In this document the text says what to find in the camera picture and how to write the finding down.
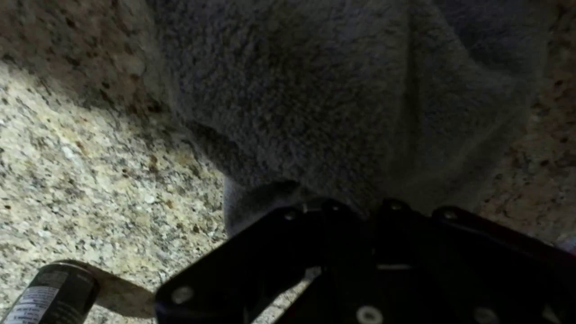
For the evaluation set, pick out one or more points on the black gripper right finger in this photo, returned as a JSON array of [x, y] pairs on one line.
[[479, 271]]

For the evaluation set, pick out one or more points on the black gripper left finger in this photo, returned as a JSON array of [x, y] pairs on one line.
[[270, 259]]

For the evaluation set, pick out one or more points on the grey fluffy towel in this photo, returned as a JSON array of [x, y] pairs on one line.
[[335, 91]]

